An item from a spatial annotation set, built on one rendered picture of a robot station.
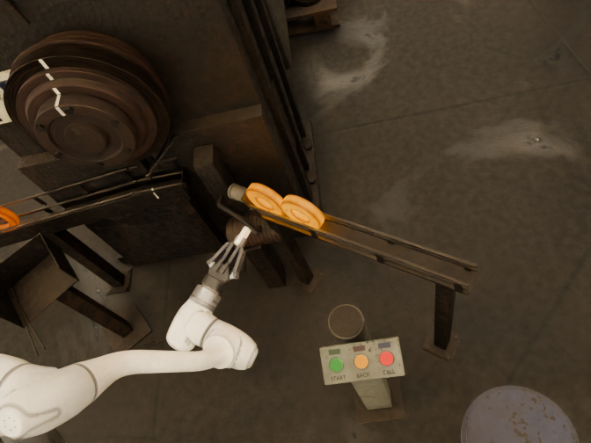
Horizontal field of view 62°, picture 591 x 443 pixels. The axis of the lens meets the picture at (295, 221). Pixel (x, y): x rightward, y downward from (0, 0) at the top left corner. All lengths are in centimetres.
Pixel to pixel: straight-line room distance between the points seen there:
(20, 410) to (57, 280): 99
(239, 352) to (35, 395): 59
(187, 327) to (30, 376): 53
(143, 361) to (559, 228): 181
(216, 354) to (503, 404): 87
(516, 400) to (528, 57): 195
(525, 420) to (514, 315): 64
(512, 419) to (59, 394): 123
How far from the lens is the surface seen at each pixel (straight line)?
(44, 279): 214
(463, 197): 246
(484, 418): 167
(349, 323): 165
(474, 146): 264
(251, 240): 190
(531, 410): 170
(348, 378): 154
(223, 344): 150
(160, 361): 139
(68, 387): 120
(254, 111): 175
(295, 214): 165
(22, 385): 120
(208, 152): 180
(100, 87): 152
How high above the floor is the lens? 208
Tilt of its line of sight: 57 degrees down
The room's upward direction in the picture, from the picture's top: 25 degrees counter-clockwise
